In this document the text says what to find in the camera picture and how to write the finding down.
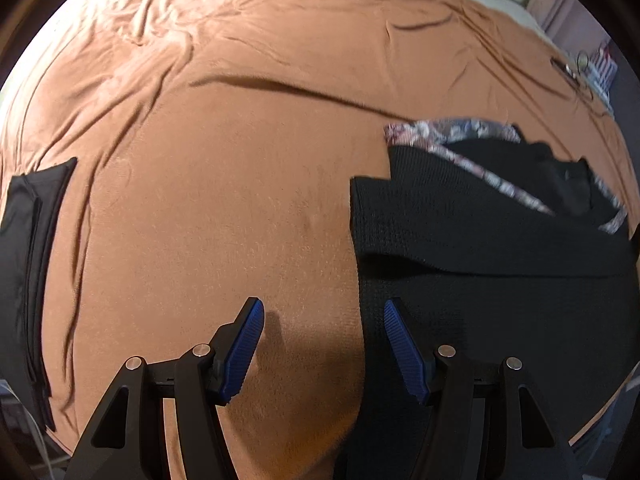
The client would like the brown fleece blanket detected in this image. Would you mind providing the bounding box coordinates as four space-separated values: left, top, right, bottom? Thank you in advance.
1 0 639 479

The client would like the black device with cable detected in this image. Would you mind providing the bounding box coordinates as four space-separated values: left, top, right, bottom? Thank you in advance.
550 51 615 117

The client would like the black t-shirt with patterned trim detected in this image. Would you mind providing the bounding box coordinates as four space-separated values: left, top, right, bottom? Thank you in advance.
334 118 639 479

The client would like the black folded garment at left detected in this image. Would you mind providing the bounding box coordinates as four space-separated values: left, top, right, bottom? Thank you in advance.
0 157 77 430

